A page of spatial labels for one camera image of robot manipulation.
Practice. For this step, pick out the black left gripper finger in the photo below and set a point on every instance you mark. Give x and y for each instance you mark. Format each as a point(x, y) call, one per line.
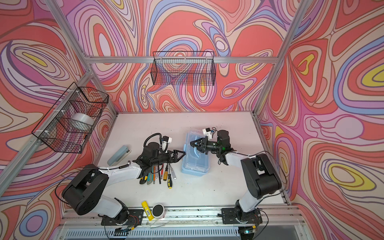
point(177, 153)
point(175, 159)

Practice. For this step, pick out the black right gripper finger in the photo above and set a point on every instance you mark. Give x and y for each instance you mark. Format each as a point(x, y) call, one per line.
point(196, 149)
point(197, 142)

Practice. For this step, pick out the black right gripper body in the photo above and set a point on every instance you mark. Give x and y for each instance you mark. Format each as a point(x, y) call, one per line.
point(210, 146)

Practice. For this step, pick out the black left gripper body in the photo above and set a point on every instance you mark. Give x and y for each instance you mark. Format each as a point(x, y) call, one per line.
point(161, 159)

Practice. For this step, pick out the orange handled hex key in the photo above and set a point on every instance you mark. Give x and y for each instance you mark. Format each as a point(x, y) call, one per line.
point(154, 174)

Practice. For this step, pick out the light blue plastic tool box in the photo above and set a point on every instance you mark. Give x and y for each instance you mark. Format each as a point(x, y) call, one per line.
point(195, 156)

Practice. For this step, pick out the teal utility knife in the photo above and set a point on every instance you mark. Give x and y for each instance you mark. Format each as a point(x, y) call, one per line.
point(150, 178)

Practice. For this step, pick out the yellow black utility knife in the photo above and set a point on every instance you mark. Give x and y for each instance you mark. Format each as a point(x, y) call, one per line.
point(143, 180)

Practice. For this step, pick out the black large hex key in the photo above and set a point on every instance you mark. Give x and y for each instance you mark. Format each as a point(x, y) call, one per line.
point(159, 174)

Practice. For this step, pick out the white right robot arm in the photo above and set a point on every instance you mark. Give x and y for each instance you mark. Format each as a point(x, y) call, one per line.
point(261, 177)

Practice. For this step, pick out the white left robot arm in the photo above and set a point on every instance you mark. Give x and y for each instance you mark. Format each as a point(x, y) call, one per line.
point(85, 192)

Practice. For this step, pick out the silver small screwdriver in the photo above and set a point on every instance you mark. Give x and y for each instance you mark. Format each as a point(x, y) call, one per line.
point(173, 173)

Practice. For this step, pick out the orange black screwdriver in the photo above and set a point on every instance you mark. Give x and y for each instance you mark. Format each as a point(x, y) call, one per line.
point(165, 174)

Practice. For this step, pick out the yellow black screwdriver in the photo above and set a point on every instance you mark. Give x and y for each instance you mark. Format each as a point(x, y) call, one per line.
point(169, 179)

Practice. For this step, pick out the light blue stapler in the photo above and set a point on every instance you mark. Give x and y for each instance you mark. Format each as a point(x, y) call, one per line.
point(118, 156)

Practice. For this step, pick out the black white tape roll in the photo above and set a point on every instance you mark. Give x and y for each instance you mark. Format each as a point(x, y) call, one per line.
point(158, 211)

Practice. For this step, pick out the yellow glue stick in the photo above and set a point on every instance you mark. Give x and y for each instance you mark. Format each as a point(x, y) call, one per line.
point(147, 210)

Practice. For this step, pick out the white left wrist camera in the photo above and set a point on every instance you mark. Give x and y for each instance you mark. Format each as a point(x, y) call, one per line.
point(166, 141)

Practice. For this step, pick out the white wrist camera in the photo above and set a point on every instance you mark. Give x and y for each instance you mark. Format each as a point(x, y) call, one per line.
point(166, 141)
point(209, 132)

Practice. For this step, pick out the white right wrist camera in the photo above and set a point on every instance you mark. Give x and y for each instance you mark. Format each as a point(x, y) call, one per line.
point(209, 132)

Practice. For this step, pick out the grey duct tape roll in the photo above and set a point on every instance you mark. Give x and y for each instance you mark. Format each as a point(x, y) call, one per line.
point(82, 121)

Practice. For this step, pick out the black wire basket back wall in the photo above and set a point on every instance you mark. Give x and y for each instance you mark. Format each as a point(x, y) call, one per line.
point(183, 68)

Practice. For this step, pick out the black wire basket wall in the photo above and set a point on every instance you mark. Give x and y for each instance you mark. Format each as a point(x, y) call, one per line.
point(183, 68)
point(71, 125)

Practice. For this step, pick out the aluminium mounting rail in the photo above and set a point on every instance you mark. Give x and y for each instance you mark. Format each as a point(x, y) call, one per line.
point(274, 222)

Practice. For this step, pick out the black wire basket left wall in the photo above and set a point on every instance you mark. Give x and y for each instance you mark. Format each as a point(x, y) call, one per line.
point(71, 125)

